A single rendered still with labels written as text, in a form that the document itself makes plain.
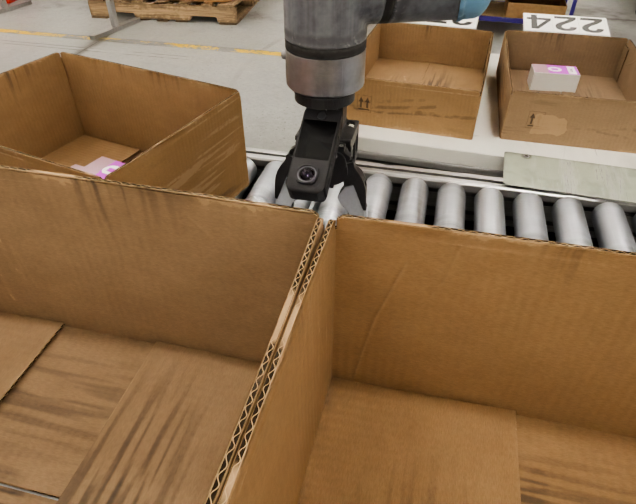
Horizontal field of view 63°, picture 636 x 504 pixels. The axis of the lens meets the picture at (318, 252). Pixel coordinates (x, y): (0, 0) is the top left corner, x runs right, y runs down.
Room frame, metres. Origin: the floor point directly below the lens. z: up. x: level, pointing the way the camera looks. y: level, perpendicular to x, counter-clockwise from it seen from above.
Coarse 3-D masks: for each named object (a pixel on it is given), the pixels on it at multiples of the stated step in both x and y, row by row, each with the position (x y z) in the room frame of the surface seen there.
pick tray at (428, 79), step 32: (384, 32) 1.38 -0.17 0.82; (416, 32) 1.35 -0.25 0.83; (448, 32) 1.33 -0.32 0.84; (480, 32) 1.31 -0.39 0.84; (384, 64) 1.33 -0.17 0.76; (416, 64) 1.33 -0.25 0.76; (448, 64) 1.33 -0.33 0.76; (480, 64) 1.30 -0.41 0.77; (384, 96) 0.99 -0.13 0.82; (416, 96) 0.97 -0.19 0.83; (448, 96) 0.96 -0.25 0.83; (480, 96) 0.94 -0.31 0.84; (416, 128) 0.97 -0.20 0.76; (448, 128) 0.95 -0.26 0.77
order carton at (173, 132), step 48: (0, 96) 0.83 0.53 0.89; (48, 96) 0.91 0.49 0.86; (96, 96) 0.92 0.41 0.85; (144, 96) 0.87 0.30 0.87; (192, 96) 0.82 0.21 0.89; (0, 144) 0.80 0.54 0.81; (48, 144) 0.87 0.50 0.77; (96, 144) 0.90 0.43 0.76; (144, 144) 0.88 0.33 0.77; (192, 144) 0.66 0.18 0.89; (240, 144) 0.76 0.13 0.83
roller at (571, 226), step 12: (564, 204) 0.72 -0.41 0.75; (576, 204) 0.72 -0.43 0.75; (552, 216) 0.72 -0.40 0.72; (564, 216) 0.69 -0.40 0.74; (576, 216) 0.68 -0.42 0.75; (564, 228) 0.66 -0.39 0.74; (576, 228) 0.65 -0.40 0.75; (588, 228) 0.66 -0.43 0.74; (564, 240) 0.63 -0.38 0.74; (576, 240) 0.62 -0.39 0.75; (588, 240) 0.62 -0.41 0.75
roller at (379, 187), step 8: (376, 176) 0.80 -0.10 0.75; (384, 176) 0.80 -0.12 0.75; (368, 184) 0.78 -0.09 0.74; (376, 184) 0.78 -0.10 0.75; (384, 184) 0.78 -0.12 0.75; (368, 192) 0.75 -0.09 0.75; (376, 192) 0.75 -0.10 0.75; (384, 192) 0.76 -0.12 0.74; (368, 200) 0.73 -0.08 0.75; (376, 200) 0.73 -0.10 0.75; (384, 200) 0.74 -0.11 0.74; (368, 208) 0.70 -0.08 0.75; (376, 208) 0.71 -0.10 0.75; (384, 208) 0.72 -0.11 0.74; (368, 216) 0.68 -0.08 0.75; (376, 216) 0.69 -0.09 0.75; (384, 216) 0.70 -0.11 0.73
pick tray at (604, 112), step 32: (512, 32) 1.31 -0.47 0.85; (544, 32) 1.29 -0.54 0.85; (512, 64) 1.30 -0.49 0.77; (544, 64) 1.28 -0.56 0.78; (576, 64) 1.27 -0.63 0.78; (608, 64) 1.25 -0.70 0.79; (512, 96) 0.94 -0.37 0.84; (544, 96) 0.93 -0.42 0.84; (576, 96) 0.92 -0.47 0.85; (608, 96) 1.13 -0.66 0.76; (512, 128) 0.94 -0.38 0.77; (544, 128) 0.93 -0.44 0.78; (576, 128) 0.91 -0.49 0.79; (608, 128) 0.90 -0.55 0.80
